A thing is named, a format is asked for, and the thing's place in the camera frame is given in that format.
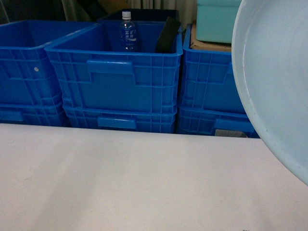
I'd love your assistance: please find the light blue round tray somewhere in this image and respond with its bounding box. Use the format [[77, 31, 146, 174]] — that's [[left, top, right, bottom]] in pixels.
[[231, 0, 308, 183]]

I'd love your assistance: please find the blue crate bottom middle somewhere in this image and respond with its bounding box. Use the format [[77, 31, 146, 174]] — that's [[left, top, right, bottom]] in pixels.
[[63, 106, 176, 133]]

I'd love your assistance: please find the blue crate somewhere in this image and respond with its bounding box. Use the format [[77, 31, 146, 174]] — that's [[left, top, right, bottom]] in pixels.
[[176, 107, 259, 138], [0, 20, 93, 106], [0, 103, 71, 127], [178, 24, 245, 114], [45, 20, 182, 115], [63, 106, 176, 133]]

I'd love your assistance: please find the blue crate bottom right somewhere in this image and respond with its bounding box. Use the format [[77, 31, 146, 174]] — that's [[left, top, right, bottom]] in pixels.
[[176, 107, 259, 138]]

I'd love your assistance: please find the blue crate top right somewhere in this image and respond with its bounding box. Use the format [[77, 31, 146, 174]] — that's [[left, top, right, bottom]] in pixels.
[[178, 24, 245, 114]]

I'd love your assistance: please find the black box in crate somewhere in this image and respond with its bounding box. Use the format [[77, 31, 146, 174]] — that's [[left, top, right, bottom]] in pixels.
[[154, 17, 181, 53]]

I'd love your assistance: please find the blue crate top middle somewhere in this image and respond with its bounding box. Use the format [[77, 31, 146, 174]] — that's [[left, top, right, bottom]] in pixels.
[[45, 20, 182, 115]]

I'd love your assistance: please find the cardboard sheet under teal box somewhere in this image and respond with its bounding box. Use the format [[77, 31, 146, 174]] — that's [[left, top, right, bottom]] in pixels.
[[189, 20, 231, 52]]

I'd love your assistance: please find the blue labelled water bottle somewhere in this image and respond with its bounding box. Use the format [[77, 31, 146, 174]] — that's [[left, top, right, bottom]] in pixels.
[[119, 11, 137, 52]]

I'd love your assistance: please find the blue crate bottom left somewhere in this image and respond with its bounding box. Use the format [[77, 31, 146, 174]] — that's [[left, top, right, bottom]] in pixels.
[[0, 103, 71, 127]]

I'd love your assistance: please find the dark navy bin behind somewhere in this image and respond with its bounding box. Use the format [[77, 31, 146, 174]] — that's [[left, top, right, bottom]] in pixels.
[[97, 9, 180, 22]]

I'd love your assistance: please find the teal plastic box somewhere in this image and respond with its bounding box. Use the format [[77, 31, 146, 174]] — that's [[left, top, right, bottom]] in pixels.
[[196, 0, 241, 43]]

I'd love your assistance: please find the blue crate top left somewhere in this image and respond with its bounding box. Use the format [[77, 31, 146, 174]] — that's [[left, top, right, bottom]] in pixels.
[[0, 20, 93, 106]]

